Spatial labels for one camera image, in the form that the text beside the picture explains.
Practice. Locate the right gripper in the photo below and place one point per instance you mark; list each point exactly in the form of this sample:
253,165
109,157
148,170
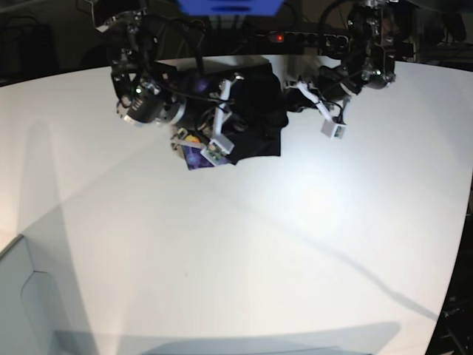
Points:
200,98

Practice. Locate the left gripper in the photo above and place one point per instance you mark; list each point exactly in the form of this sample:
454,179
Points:
329,91

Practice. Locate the black T-shirt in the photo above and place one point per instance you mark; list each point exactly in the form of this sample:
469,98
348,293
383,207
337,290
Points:
254,125

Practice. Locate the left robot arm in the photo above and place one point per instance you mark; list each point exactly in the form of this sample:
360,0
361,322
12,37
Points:
369,62

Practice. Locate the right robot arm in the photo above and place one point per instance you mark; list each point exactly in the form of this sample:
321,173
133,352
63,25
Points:
141,44

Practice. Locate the black power strip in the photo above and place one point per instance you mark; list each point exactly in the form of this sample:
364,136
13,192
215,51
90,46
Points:
308,39

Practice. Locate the blue plastic bin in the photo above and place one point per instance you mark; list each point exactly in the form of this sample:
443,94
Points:
230,7

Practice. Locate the grey cabinet at lower left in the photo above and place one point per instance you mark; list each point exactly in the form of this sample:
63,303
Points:
33,320

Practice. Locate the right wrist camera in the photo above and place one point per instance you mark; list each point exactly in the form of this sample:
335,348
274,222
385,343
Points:
217,150

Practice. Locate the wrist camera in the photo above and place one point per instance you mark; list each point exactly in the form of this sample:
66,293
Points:
333,130
217,150

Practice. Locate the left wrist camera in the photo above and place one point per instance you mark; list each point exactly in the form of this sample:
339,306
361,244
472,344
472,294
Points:
333,130

